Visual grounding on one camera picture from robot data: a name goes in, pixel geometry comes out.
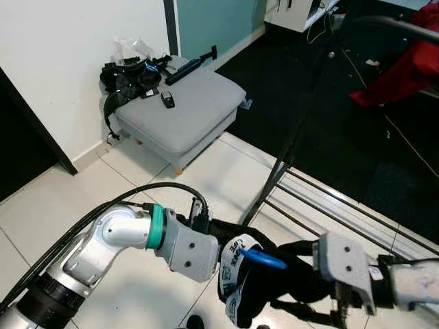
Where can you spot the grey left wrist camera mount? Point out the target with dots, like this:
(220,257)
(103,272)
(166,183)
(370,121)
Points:
(188,250)

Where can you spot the black camera grip stick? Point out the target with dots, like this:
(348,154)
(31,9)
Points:
(192,65)

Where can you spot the clear plastic bag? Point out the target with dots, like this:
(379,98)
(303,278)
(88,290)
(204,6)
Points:
(134,49)

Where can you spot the black metal clothes rack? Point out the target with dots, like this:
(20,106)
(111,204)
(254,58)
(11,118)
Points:
(405,29)

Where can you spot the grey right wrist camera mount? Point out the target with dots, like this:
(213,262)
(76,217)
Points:
(343,264)

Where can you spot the blue plastic hanger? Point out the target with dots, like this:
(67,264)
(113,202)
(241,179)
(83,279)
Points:
(264,259)

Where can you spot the small black remote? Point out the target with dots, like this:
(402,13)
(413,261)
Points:
(167,100)

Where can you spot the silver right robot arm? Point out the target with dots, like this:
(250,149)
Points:
(411,284)

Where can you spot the white cabinet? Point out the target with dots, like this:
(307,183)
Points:
(295,14)

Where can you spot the grey fabric ottoman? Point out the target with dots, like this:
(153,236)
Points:
(185,110)

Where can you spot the small grey plastic piece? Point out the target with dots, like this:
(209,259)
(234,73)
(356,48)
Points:
(245,104)

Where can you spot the black shorts white waistband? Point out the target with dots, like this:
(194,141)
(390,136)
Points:
(274,288)

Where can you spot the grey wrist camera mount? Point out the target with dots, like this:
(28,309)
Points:
(343,264)
(188,250)

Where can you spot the black door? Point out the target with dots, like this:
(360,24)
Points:
(20,151)

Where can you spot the red cloth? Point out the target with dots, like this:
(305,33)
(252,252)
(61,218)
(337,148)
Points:
(405,68)

